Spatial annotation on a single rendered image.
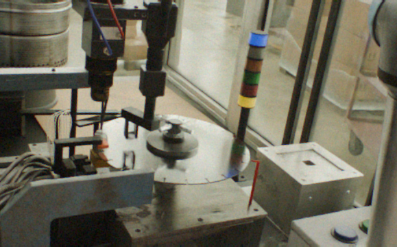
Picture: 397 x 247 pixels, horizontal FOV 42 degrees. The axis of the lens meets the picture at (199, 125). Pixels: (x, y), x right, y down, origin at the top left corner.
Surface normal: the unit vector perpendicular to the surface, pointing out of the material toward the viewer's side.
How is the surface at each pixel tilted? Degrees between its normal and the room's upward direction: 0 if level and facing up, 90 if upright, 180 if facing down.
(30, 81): 90
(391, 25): 99
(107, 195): 90
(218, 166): 0
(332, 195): 90
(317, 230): 0
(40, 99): 89
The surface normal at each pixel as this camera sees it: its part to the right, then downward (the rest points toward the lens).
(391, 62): -0.94, 0.15
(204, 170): 0.13, -0.92
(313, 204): 0.45, 0.40
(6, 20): 0.06, 0.40
